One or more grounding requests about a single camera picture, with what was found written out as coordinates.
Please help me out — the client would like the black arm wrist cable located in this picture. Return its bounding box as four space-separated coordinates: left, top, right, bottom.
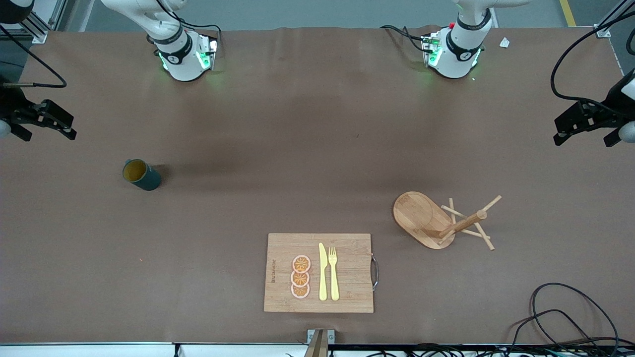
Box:
0 24 67 89
551 22 635 107

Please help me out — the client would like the black left arm wrist cable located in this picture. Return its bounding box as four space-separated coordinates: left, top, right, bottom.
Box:
551 22 635 107

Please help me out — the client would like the dark teal mug yellow inside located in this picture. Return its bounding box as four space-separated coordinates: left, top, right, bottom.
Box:
122 158 162 192

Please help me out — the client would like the bamboo cutting board metal handle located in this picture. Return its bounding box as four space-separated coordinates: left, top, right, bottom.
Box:
263 233 380 314

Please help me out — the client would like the brown table cover mat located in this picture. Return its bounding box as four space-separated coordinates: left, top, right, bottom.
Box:
0 25 635 345

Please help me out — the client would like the aluminium frame post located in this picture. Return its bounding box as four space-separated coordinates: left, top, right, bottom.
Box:
594 0 635 38
20 0 67 44

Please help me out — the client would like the wooden mug rack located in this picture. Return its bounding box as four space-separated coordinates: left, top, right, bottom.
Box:
393 191 503 251

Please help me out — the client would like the yellow plastic knife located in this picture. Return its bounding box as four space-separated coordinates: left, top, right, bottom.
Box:
318 242 328 301

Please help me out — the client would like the black cable along table edge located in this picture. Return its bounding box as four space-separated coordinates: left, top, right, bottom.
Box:
337 344 635 357

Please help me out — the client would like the yellow plastic fork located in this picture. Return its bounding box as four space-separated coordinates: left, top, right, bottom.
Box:
328 246 340 301

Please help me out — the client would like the black right arm wrist cable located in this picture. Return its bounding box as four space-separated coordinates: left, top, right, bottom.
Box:
0 24 67 89

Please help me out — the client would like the black looped cable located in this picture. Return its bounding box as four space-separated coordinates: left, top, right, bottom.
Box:
530 283 621 357
510 310 603 357

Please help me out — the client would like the black left arm base cable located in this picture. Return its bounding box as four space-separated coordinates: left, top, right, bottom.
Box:
381 25 430 53

